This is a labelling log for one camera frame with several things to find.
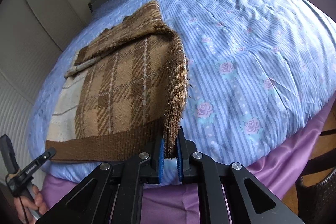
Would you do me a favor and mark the brown plaid knit sweater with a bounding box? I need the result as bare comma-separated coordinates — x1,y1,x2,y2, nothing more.
46,0,189,163

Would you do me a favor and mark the person's left hand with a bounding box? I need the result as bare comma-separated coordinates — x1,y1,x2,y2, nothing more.
14,185,49,224

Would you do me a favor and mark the dark wicker chair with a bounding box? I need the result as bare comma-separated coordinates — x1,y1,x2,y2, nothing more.
295,167,336,224

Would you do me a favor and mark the purple satin bed skirt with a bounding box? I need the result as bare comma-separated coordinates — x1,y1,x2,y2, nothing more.
39,97,336,224

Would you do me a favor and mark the blue floral striped bedsheet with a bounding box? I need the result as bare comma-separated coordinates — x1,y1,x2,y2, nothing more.
26,0,336,189

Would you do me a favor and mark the beige louvered wardrobe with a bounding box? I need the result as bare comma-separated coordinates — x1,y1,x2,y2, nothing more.
1,0,84,167

